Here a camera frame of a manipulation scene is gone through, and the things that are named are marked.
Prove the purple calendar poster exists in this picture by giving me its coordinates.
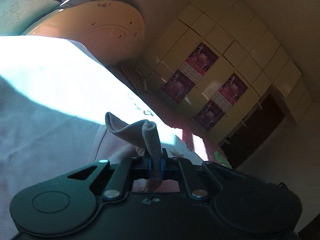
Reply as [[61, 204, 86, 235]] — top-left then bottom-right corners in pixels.
[[194, 73, 248, 132], [161, 43, 219, 103]]

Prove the beige wooden headboard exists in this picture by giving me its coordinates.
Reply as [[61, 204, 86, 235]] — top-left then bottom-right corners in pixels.
[[21, 0, 146, 65]]

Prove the orange striped pillow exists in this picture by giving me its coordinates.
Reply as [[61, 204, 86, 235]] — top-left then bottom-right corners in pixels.
[[120, 65, 148, 93]]

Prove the cream wardrobe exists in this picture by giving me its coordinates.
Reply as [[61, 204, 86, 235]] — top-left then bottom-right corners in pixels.
[[139, 2, 313, 140]]

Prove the floral blanket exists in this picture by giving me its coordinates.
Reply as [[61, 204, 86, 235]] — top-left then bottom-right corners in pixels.
[[0, 35, 233, 240]]

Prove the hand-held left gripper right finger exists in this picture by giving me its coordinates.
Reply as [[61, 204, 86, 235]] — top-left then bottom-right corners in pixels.
[[160, 148, 247, 201]]

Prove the pink knit garment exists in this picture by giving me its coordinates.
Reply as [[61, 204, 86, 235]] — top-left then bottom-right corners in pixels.
[[91, 112, 173, 193]]

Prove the dark brown door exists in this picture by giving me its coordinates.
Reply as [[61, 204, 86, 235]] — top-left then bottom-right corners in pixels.
[[220, 92, 285, 169]]

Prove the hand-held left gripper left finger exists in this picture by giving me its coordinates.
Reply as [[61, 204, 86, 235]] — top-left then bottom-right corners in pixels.
[[66, 155, 152, 201]]

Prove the green cloth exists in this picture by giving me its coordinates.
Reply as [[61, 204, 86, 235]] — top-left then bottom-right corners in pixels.
[[212, 151, 233, 168]]

